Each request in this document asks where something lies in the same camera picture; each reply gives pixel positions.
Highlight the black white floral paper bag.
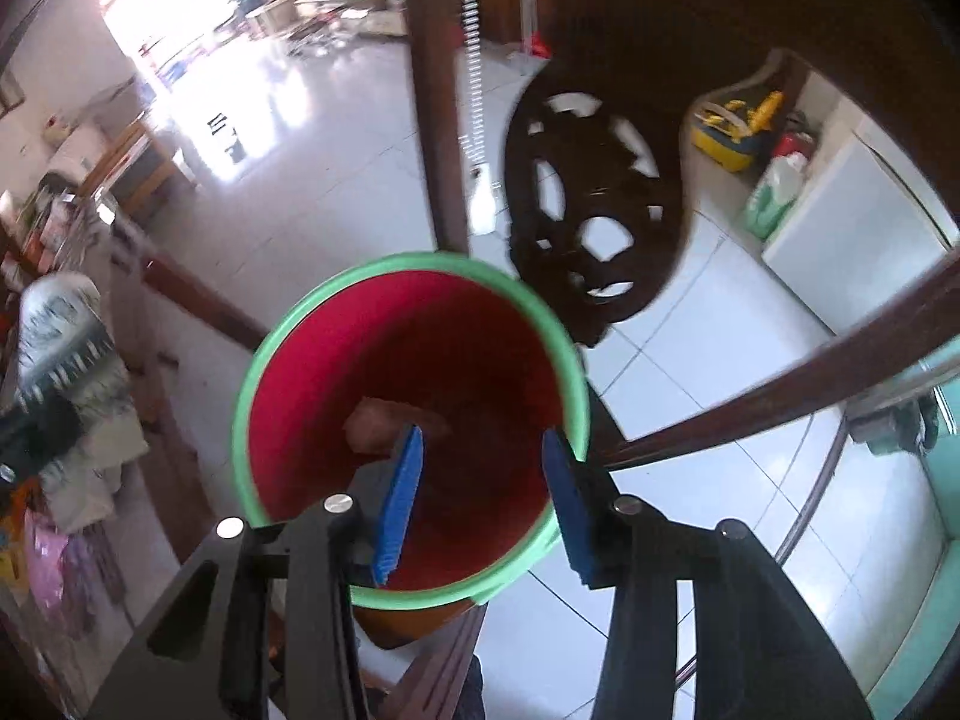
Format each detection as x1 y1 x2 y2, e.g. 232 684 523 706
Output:
16 271 148 533

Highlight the pink plastic bag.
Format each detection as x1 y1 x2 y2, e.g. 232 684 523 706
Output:
23 509 94 640

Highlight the red green trash bin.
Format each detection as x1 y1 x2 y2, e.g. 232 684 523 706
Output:
231 252 590 649

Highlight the white cabinet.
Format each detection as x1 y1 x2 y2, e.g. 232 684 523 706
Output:
763 115 958 335

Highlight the white green detergent jug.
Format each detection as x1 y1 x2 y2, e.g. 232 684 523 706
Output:
743 151 809 241

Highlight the carved wooden chair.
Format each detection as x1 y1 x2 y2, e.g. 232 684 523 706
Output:
403 0 960 720

